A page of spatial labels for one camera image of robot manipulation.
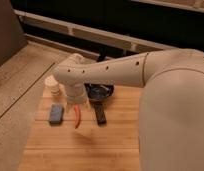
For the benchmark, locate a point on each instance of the white ceramic cup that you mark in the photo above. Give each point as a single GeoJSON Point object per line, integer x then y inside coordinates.
{"type": "Point", "coordinates": [52, 85]}

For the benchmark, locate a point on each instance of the blue sponge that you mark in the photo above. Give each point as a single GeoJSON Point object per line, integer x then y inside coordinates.
{"type": "Point", "coordinates": [56, 114]}

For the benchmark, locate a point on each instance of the wooden cutting board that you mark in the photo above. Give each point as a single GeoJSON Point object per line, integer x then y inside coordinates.
{"type": "Point", "coordinates": [87, 147]}

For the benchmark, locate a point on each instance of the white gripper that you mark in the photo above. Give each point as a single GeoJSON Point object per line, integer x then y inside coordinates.
{"type": "Point", "coordinates": [75, 94]}

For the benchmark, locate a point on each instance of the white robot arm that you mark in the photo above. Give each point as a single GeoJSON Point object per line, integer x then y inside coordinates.
{"type": "Point", "coordinates": [171, 109]}

